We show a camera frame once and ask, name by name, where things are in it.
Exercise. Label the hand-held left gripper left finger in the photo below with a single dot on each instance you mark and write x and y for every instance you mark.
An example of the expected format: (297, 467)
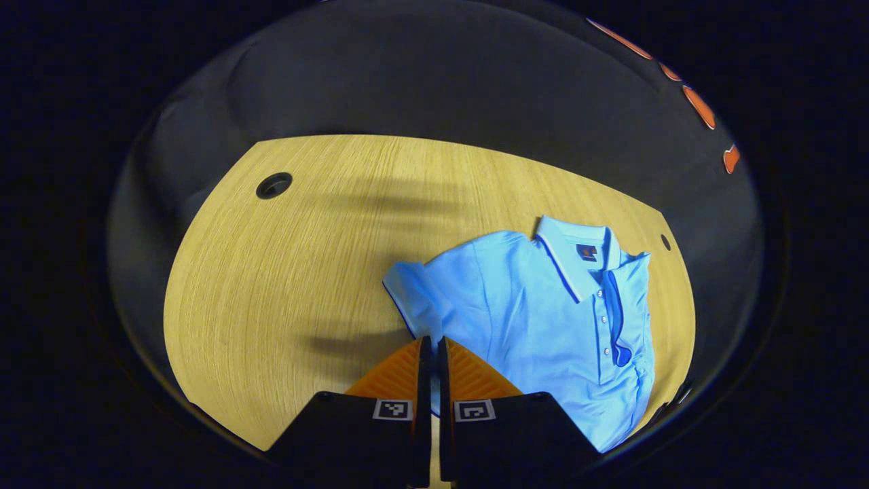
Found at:
(425, 373)

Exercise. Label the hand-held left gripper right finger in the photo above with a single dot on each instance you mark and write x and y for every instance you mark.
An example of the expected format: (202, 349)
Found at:
(442, 380)

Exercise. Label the light blue T-shirt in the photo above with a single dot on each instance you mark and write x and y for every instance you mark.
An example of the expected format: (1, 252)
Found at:
(536, 319)

